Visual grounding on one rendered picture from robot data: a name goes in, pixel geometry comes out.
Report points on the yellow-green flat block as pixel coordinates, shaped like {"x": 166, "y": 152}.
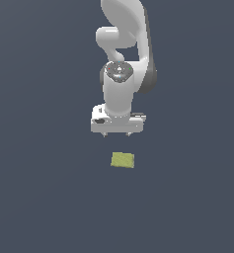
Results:
{"x": 122, "y": 160}

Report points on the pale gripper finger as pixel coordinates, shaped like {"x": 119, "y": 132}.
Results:
{"x": 104, "y": 134}
{"x": 128, "y": 133}

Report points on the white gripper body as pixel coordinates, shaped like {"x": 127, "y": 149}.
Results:
{"x": 116, "y": 123}

